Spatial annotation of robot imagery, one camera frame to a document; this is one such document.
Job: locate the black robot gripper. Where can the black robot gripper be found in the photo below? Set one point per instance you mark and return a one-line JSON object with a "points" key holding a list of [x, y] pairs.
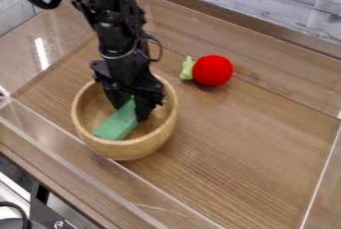
{"points": [[126, 77]]}

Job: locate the green rectangular block stick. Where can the green rectangular block stick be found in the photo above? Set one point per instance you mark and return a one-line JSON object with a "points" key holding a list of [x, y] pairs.
{"points": [[117, 127]]}

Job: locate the brown wooden bowl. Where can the brown wooden bowl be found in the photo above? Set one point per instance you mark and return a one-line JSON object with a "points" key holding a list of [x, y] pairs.
{"points": [[92, 109]]}

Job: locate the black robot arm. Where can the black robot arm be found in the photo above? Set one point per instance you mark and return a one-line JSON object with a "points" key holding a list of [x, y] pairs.
{"points": [[118, 22]]}

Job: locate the red plush ball toy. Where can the red plush ball toy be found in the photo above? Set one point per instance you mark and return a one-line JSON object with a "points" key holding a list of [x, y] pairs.
{"points": [[211, 70]]}

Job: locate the clear acrylic tray wall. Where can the clear acrylic tray wall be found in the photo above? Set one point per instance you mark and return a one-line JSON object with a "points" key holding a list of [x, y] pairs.
{"points": [[114, 197]]}

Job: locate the black table frame leg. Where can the black table frame leg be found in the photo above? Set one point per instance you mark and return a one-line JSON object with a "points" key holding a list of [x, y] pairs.
{"points": [[42, 216]]}

